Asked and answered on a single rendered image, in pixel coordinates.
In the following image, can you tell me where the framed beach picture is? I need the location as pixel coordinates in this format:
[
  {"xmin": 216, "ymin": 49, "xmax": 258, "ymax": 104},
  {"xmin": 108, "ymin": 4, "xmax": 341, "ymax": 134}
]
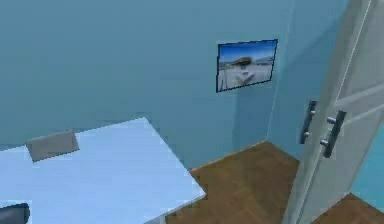
[{"xmin": 215, "ymin": 38, "xmax": 279, "ymax": 94}]

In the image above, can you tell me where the pale blue table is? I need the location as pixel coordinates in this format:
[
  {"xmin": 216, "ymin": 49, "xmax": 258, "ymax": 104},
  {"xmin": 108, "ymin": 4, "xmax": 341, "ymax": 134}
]
[{"xmin": 0, "ymin": 116, "xmax": 207, "ymax": 224}]

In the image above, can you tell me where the grey flat box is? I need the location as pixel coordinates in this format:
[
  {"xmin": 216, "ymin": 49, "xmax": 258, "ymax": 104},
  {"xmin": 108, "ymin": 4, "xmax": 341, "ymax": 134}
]
[{"xmin": 25, "ymin": 130, "xmax": 80, "ymax": 163}]

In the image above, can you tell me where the white room door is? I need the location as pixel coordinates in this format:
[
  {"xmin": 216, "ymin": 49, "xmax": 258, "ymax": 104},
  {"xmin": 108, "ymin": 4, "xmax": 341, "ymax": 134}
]
[{"xmin": 281, "ymin": 0, "xmax": 384, "ymax": 224}]

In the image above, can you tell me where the black rounded object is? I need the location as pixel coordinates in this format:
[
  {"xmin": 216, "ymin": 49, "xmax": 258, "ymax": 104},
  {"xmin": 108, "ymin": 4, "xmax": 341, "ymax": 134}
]
[{"xmin": 0, "ymin": 202, "xmax": 31, "ymax": 224}]

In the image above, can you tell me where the black door handle bar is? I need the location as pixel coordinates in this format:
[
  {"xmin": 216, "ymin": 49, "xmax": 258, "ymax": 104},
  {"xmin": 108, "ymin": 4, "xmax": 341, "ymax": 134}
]
[{"xmin": 319, "ymin": 110, "xmax": 348, "ymax": 159}]

